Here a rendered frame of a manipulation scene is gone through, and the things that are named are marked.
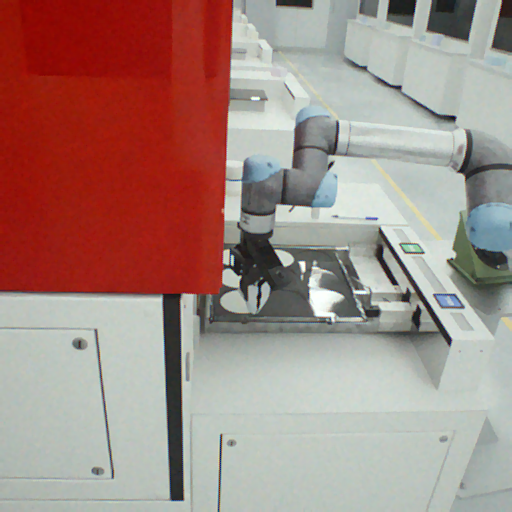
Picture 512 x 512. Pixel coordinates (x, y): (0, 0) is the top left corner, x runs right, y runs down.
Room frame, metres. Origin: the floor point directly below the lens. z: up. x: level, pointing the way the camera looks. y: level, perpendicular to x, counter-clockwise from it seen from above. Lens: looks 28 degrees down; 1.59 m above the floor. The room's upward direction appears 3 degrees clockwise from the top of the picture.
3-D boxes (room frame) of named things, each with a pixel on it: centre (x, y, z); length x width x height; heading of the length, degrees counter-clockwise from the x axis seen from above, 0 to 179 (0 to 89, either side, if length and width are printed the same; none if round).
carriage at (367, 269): (1.22, -0.34, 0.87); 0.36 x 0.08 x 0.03; 5
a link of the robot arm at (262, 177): (1.02, -0.01, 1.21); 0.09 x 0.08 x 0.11; 87
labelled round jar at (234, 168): (1.60, 0.07, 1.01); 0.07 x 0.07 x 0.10
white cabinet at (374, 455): (1.27, -0.18, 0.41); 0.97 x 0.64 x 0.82; 5
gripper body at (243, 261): (1.03, -0.01, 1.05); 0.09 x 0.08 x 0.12; 35
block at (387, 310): (1.06, -0.36, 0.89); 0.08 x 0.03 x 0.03; 95
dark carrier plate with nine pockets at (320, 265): (1.18, -0.08, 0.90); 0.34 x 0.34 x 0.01; 5
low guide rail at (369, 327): (1.06, -0.15, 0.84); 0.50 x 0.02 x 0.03; 95
